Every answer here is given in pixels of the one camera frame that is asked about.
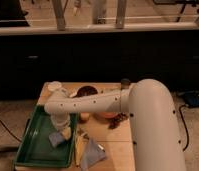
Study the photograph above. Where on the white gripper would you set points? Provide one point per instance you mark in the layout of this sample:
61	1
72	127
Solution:
60	122

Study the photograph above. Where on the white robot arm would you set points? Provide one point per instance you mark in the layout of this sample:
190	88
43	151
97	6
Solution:
154	125

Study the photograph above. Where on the green plastic tray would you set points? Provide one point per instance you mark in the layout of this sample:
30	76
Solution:
36	149

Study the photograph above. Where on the small orange fruit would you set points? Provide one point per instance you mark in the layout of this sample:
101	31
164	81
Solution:
84	117

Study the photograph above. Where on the yellow corn cob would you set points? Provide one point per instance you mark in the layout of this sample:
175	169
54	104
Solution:
78	150

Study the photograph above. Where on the orange bowl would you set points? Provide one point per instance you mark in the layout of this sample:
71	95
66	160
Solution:
105	115

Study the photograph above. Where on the dark brown bowl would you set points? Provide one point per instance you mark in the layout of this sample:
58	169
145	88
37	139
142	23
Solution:
86	91

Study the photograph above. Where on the grey folded cloth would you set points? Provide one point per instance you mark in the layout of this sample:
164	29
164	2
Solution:
93	153

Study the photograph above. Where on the dark brown toy pile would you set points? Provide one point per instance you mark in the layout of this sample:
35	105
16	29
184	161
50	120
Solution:
115	122

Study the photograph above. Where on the dark cabinet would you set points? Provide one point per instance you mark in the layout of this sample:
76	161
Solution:
29	61

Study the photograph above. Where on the small dark cup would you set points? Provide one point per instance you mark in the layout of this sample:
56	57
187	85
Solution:
125	83

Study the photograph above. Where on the blue black floor device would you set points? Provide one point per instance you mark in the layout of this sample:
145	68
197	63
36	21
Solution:
191	99

